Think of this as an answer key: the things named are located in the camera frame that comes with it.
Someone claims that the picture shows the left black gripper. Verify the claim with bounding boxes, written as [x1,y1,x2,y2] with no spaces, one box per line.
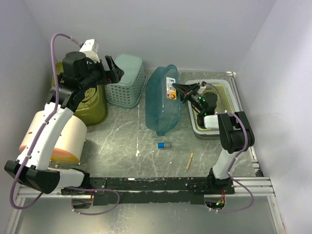
[80,55,125,91]

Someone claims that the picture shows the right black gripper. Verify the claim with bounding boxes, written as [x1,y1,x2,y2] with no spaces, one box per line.
[171,83,204,113]

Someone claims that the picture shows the teal perforated plastic basket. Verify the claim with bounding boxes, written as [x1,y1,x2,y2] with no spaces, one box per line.
[107,54,147,109]

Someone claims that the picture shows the blue transparent plastic tub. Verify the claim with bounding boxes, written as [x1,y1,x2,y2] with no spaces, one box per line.
[145,64,181,137]

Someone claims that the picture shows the olive green plastic tub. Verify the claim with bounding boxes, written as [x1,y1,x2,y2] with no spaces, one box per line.
[56,62,107,126]

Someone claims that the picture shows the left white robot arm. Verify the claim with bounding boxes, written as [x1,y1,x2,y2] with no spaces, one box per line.
[4,52,124,195]

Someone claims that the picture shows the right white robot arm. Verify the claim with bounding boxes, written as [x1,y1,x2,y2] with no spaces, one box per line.
[173,81,255,194]

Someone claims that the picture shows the white perforated plastic tray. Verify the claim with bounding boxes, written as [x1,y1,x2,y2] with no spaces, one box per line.
[185,79,240,139]

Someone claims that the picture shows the small blue grey cap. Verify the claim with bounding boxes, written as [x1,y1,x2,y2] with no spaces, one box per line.
[157,142,171,149]

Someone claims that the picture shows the short wooden stick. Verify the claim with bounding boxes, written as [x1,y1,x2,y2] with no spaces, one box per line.
[186,152,194,171]

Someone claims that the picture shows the cream cylindrical appliance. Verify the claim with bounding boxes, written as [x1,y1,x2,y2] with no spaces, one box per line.
[19,111,87,164]

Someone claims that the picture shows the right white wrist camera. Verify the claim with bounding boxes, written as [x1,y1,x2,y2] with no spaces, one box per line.
[199,81,207,93]

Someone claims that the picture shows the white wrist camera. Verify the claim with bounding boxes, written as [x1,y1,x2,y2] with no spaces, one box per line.
[79,39,100,63]
[199,81,207,93]

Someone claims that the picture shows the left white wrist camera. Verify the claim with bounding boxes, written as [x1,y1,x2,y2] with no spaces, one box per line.
[79,39,100,63]

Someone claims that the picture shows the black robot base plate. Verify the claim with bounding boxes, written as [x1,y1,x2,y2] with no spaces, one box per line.
[61,176,234,206]

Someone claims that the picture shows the aluminium rail frame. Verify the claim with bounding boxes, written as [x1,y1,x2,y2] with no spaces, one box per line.
[2,177,285,234]

